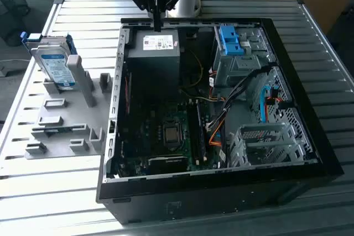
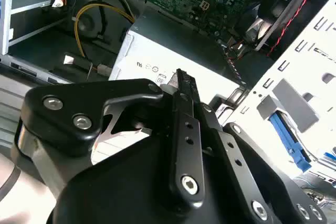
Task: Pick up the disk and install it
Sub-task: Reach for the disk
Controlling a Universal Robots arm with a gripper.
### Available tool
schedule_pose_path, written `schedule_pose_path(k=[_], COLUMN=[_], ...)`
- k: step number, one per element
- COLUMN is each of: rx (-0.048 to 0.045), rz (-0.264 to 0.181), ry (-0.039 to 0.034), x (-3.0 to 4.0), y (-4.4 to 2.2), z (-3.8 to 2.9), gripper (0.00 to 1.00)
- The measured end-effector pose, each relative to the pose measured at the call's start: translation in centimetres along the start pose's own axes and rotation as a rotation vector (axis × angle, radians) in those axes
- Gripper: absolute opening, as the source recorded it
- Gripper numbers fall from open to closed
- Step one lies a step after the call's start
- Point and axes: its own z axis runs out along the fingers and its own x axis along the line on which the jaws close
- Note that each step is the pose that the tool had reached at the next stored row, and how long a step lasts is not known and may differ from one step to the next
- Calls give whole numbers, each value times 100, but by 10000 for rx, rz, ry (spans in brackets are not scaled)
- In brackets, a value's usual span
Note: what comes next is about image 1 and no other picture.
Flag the thin yellow wire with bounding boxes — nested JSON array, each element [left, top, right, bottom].
[[179, 49, 205, 93]]

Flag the CPU socket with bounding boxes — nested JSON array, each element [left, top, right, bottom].
[[162, 119, 183, 148]]

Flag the black RAM stick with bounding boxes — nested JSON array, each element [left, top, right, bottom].
[[195, 99, 209, 162], [185, 98, 201, 165]]

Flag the green motherboard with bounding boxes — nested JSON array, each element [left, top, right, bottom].
[[117, 99, 225, 179]]

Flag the blue wire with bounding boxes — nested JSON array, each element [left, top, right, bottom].
[[259, 85, 274, 123]]

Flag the black open PC case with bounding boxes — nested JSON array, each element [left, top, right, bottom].
[[95, 17, 345, 225]]

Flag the black cable bundle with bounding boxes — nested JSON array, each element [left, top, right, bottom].
[[220, 64, 277, 114]]

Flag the grey power supply unit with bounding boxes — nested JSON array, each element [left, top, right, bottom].
[[126, 28, 182, 97]]

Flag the orange flat wire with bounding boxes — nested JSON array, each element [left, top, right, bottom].
[[207, 121, 226, 147]]

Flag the thin red wire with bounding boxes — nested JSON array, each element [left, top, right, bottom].
[[124, 72, 132, 115]]

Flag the grey parts rack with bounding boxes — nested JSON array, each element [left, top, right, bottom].
[[24, 55, 114, 161]]

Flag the grey metal drive cage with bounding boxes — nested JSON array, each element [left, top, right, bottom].
[[212, 25, 277, 87]]

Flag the grey metal disk bay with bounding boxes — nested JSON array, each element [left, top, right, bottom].
[[226, 122, 313, 168]]

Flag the thin dark RAM stick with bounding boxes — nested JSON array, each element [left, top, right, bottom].
[[32, 125, 85, 134]]

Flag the blue plastic drive latch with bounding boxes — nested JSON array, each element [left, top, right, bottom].
[[218, 25, 246, 56]]

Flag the hard disk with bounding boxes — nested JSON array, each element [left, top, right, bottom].
[[21, 33, 79, 92]]

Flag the orange red wire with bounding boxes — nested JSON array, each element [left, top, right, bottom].
[[264, 96, 283, 123]]

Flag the yellow black power wires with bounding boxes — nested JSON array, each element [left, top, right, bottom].
[[179, 88, 226, 104]]

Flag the black graphics card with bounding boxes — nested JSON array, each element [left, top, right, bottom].
[[147, 155, 189, 175]]

